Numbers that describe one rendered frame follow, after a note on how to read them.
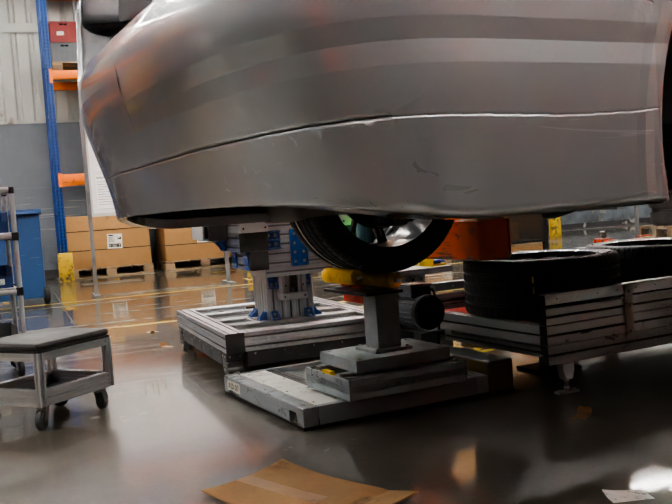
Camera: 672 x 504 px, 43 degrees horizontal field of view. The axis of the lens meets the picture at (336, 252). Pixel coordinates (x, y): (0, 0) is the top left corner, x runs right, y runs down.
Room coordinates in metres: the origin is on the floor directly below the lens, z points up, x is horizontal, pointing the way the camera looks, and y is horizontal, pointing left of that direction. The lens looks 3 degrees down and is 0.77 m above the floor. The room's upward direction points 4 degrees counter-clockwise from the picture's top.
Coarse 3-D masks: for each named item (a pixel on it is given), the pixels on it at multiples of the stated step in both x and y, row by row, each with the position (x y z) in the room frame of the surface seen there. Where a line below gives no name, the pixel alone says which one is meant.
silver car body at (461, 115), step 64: (128, 0) 2.75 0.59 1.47; (192, 0) 1.53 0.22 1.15; (256, 0) 1.39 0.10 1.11; (320, 0) 1.31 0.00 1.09; (384, 0) 1.29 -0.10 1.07; (448, 0) 1.31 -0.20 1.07; (512, 0) 1.36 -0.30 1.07; (576, 0) 1.42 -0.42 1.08; (640, 0) 1.48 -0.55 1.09; (128, 64) 1.90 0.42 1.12; (192, 64) 1.58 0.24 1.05; (256, 64) 1.42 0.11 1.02; (320, 64) 1.34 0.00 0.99; (384, 64) 1.30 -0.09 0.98; (448, 64) 1.31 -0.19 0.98; (512, 64) 1.35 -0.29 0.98; (576, 64) 1.41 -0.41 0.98; (640, 64) 1.48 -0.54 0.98; (128, 128) 2.06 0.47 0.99; (192, 128) 1.69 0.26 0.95; (256, 128) 1.49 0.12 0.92; (320, 128) 1.37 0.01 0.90; (384, 128) 1.32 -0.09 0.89; (448, 128) 1.31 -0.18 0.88; (512, 128) 1.35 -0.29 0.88; (576, 128) 1.41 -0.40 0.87; (640, 128) 1.47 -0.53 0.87; (128, 192) 2.32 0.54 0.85; (192, 192) 1.83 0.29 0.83; (256, 192) 1.55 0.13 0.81; (320, 192) 1.40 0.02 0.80; (384, 192) 1.33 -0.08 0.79; (448, 192) 1.31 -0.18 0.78; (512, 192) 1.35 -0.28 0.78; (576, 192) 1.40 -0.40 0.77; (640, 192) 1.47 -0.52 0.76
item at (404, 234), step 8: (336, 216) 3.04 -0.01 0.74; (352, 224) 3.29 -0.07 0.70; (408, 224) 3.36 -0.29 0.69; (416, 224) 3.30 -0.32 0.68; (424, 224) 3.25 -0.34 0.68; (432, 224) 3.22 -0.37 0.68; (352, 232) 3.29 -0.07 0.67; (376, 232) 3.33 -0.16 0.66; (392, 232) 3.40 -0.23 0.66; (400, 232) 3.35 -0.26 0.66; (408, 232) 3.29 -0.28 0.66; (416, 232) 3.24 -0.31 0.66; (424, 232) 3.21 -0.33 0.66; (360, 240) 3.09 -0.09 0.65; (384, 240) 3.35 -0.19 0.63; (392, 240) 3.31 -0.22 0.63; (400, 240) 3.25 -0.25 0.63; (408, 240) 3.20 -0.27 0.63; (416, 240) 3.19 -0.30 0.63; (376, 248) 3.11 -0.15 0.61; (384, 248) 3.13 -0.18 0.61; (392, 248) 3.14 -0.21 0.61; (400, 248) 3.16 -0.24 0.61
